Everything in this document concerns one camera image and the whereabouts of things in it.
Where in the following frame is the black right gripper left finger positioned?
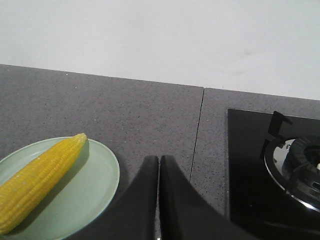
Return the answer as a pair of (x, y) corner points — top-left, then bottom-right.
(67, 155), (159, 240)

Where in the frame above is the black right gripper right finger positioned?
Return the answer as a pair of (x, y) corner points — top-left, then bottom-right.
(159, 155), (255, 240)

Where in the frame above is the green plate on side counter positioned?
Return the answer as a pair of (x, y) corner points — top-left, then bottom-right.
(0, 139), (120, 240)

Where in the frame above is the black glass gas stove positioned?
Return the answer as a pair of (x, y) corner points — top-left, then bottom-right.
(227, 109), (320, 240)

